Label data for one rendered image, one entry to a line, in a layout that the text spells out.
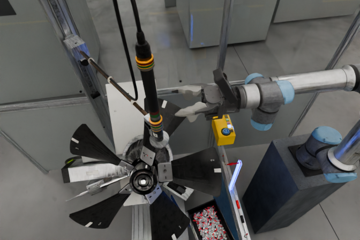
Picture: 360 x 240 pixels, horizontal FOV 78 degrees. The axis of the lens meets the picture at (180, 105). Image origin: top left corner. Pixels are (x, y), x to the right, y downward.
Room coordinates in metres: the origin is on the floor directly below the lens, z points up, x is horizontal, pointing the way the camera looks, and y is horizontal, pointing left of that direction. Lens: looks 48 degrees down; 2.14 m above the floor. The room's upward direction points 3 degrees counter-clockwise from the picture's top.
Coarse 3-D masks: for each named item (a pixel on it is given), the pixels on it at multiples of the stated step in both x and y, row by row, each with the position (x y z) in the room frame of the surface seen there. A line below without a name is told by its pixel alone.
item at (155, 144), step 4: (144, 116) 0.47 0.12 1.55; (144, 120) 0.47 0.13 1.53; (148, 120) 0.46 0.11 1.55; (148, 124) 0.45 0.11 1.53; (148, 128) 0.45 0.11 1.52; (152, 132) 0.45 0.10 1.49; (164, 132) 0.46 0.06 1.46; (152, 136) 0.45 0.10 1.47; (164, 136) 0.45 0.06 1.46; (168, 136) 0.45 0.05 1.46; (152, 140) 0.43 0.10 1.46; (164, 140) 0.43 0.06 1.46; (168, 140) 0.43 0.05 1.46; (152, 144) 0.42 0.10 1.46; (156, 144) 0.42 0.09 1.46; (160, 144) 0.41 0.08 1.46; (164, 144) 0.41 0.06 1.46
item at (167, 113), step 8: (144, 104) 0.68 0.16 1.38; (160, 104) 0.65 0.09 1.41; (168, 104) 0.64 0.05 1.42; (160, 112) 0.62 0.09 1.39; (168, 112) 0.61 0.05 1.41; (168, 120) 0.58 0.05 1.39; (176, 120) 0.57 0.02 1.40; (144, 128) 0.60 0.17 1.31; (168, 128) 0.55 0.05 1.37; (176, 128) 0.54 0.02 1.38; (144, 136) 0.57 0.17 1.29; (144, 144) 0.53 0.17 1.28
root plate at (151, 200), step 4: (156, 188) 0.40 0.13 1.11; (160, 188) 0.40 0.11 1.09; (152, 192) 0.37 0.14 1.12; (156, 192) 0.38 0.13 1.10; (160, 192) 0.39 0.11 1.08; (148, 196) 0.36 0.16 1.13; (152, 196) 0.36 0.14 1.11; (156, 196) 0.37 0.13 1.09; (148, 200) 0.34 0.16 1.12; (152, 200) 0.34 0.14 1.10
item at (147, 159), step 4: (144, 148) 0.53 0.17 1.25; (144, 152) 0.51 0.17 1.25; (148, 152) 0.50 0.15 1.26; (152, 152) 0.49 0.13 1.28; (140, 156) 0.50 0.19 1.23; (148, 156) 0.48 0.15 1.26; (152, 156) 0.47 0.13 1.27; (144, 160) 0.48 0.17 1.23; (148, 160) 0.47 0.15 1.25; (152, 160) 0.46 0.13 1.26
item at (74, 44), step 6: (66, 36) 0.95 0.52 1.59; (72, 36) 0.96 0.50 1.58; (78, 36) 0.96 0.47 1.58; (66, 42) 0.91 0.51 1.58; (72, 42) 0.91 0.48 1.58; (78, 42) 0.91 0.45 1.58; (84, 42) 0.90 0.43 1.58; (72, 48) 0.86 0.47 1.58; (78, 48) 0.88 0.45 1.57; (84, 48) 0.90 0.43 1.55; (72, 54) 0.88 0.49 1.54; (78, 54) 0.87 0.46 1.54; (78, 60) 0.87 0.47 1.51
